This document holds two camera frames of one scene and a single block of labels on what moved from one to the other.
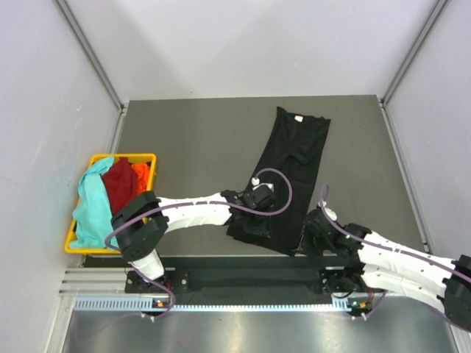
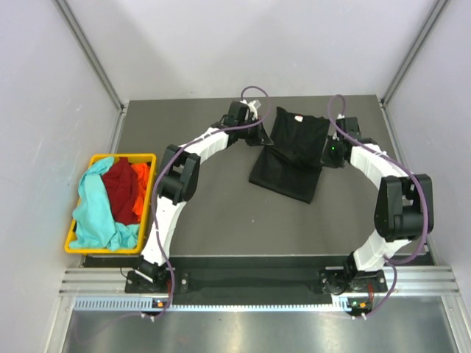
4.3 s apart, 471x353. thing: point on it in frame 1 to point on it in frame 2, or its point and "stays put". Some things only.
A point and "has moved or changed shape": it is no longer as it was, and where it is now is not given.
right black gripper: (306, 248) to (325, 157)
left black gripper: (262, 229) to (260, 137)
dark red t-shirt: (121, 184) stays put
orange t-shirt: (143, 170) stays put
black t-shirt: (291, 169) has moved or changed shape
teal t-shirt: (93, 212) stays put
